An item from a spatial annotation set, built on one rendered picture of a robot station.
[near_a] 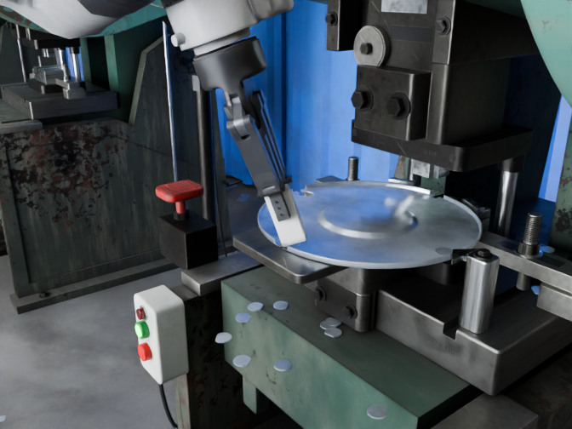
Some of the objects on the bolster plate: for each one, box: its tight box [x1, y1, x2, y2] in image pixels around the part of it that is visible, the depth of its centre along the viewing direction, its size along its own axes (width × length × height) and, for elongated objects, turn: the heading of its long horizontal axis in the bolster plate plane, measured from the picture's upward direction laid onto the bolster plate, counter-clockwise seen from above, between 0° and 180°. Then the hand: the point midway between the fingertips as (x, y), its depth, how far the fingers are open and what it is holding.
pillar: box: [493, 171, 518, 238], centre depth 82 cm, size 2×2×14 cm
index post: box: [459, 249, 500, 334], centre depth 66 cm, size 3×3×10 cm
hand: (285, 215), depth 69 cm, fingers closed
